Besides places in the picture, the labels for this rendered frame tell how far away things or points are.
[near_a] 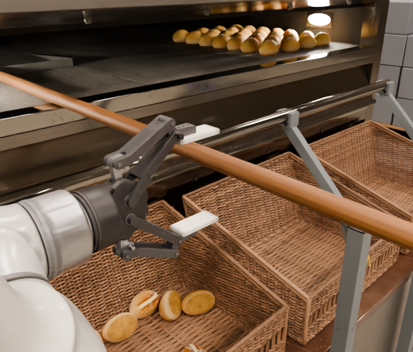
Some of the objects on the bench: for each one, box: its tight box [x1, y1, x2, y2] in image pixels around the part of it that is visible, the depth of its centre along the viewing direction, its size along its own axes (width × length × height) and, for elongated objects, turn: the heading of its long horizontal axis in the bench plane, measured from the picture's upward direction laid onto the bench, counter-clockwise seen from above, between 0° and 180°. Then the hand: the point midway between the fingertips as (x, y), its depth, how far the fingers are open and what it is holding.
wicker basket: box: [49, 200, 289, 352], centre depth 107 cm, size 49×56×28 cm
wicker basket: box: [182, 152, 400, 345], centre depth 145 cm, size 49×56×28 cm
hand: (206, 176), depth 65 cm, fingers open, 13 cm apart
